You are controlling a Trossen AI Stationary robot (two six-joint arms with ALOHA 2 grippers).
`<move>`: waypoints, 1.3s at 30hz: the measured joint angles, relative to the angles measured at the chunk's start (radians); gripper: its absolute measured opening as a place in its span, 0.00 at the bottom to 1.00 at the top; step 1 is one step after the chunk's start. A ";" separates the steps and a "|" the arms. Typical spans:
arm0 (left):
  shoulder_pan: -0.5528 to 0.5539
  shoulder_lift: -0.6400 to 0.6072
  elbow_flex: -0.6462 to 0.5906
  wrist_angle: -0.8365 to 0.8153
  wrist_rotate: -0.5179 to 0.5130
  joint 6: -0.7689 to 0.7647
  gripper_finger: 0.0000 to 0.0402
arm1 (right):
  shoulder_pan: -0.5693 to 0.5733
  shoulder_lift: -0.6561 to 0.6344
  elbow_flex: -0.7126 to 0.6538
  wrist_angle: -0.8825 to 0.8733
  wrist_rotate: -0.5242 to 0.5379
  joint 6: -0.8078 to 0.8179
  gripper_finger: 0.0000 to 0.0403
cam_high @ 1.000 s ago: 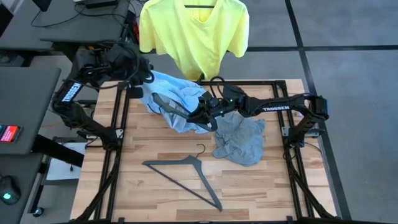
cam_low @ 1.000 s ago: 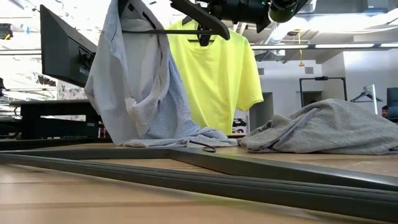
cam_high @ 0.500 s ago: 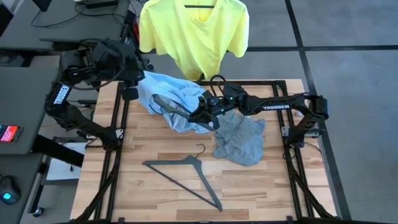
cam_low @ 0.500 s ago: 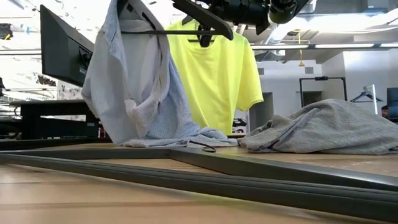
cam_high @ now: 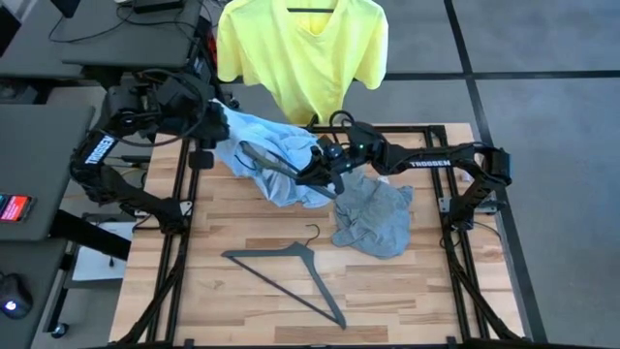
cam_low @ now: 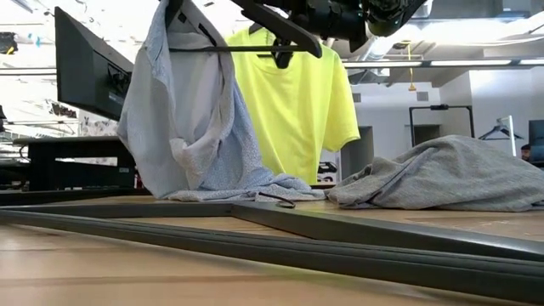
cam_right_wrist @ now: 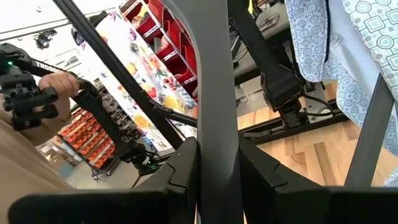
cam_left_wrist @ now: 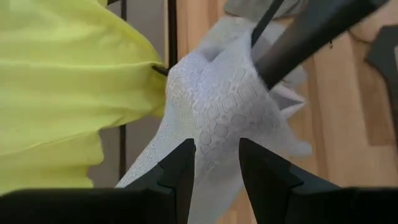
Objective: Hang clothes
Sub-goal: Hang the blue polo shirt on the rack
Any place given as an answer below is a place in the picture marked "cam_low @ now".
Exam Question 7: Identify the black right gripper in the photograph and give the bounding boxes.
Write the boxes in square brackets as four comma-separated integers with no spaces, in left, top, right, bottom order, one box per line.
[263,0,371,70]

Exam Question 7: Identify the dark grey clothes hanger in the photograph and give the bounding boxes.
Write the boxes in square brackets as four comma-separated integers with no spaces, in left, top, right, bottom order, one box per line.
[0,191,544,305]
[163,0,324,60]
[248,23,275,59]

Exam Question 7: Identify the neon yellow t-shirt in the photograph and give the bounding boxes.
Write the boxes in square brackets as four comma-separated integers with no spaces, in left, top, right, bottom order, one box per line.
[224,27,361,184]

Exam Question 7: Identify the light blue collared shirt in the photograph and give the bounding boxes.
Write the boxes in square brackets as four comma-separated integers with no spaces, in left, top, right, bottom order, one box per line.
[116,0,326,203]

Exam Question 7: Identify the grey shirt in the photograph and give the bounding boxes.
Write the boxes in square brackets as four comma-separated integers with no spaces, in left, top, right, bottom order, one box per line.
[325,134,544,213]

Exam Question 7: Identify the background clothes hanger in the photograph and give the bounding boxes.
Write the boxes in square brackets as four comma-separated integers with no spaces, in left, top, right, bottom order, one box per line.
[478,122,524,141]

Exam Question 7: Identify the grey door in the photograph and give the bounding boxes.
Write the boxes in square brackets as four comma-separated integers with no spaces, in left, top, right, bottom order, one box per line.
[339,126,375,179]

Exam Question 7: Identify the long ceiling light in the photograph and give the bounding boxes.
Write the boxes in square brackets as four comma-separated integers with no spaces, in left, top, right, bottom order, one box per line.
[342,59,535,68]

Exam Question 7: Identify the black monitor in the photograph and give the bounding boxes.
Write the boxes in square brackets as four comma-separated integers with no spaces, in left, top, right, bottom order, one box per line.
[54,6,135,122]

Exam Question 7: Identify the floral fabric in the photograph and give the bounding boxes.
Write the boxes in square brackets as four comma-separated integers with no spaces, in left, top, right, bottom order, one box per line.
[77,112,120,137]

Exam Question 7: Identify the dark grey desk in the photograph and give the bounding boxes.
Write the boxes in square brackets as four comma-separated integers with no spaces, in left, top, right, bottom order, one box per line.
[12,135,137,192]

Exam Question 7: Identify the white background pole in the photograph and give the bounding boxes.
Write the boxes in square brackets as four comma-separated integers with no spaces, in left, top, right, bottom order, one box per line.
[507,115,518,157]

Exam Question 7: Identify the blue-grey background screen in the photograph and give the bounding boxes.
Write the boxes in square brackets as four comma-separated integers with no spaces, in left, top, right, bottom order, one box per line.
[528,119,544,162]

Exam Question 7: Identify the black ceiling device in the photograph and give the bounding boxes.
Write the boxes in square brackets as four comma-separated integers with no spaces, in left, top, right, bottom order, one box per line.
[0,31,19,55]

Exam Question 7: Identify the yellow hanging cord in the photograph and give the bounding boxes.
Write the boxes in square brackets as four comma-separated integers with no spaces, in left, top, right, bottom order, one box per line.
[406,42,417,93]

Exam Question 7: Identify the black garment rack frame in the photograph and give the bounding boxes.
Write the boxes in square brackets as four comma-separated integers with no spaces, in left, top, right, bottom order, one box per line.
[409,105,476,148]

